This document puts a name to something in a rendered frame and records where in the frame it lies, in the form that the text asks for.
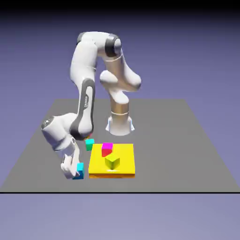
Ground small cyan cube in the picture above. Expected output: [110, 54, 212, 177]
[72, 162, 85, 180]

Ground large yellow box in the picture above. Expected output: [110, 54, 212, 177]
[88, 143, 136, 179]

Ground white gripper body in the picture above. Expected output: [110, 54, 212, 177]
[60, 139, 82, 180]

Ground small yellow-green cube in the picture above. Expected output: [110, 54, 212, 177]
[105, 155, 120, 171]

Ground small teal cube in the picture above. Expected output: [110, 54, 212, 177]
[84, 138, 95, 151]

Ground small magenta cube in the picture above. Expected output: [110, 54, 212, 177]
[101, 142, 113, 158]

